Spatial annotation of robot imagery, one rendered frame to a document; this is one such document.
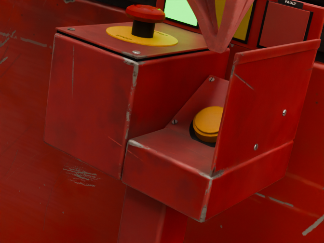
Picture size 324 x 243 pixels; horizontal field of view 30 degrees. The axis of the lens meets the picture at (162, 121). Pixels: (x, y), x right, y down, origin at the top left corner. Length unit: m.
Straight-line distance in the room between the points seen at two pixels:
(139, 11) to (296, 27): 0.15
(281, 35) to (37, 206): 0.53
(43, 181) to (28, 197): 0.05
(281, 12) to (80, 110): 0.22
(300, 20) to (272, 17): 0.03
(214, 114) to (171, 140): 0.05
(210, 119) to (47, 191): 0.45
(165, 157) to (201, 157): 0.03
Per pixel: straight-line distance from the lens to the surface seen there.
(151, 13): 0.58
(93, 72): 0.56
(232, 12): 0.49
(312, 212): 0.76
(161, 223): 0.62
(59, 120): 0.60
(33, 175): 0.97
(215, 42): 0.53
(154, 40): 0.59
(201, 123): 0.56
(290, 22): 0.61
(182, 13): 0.68
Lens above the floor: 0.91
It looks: 20 degrees down
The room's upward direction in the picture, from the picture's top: 10 degrees clockwise
